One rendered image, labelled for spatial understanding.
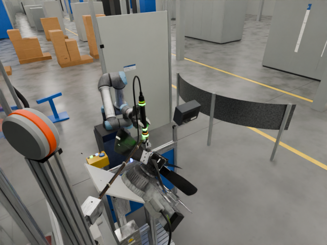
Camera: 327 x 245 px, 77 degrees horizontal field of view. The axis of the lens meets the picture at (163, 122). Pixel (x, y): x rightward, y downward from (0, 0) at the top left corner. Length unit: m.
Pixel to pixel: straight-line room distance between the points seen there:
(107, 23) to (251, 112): 2.27
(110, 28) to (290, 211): 3.19
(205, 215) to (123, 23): 2.68
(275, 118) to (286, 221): 1.27
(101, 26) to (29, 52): 7.60
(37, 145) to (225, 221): 2.31
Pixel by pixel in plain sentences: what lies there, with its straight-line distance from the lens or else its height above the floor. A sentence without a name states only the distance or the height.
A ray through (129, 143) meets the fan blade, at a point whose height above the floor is 1.37.
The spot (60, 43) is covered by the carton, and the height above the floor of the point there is 0.83.
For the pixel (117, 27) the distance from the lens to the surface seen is 3.11.
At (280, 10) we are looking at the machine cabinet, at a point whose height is 1.68.
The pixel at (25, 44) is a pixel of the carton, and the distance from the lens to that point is 10.40.
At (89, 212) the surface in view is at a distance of 1.06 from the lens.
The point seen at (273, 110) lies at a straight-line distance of 3.08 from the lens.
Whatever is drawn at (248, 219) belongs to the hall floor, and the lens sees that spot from 2.77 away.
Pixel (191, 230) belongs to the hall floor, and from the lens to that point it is 2.57.
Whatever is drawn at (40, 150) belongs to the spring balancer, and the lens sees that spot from 0.68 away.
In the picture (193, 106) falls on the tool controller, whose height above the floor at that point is 1.23.
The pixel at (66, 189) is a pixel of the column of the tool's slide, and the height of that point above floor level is 1.64.
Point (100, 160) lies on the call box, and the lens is 1.81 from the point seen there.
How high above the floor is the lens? 2.22
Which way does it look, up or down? 32 degrees down
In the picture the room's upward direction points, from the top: 3 degrees counter-clockwise
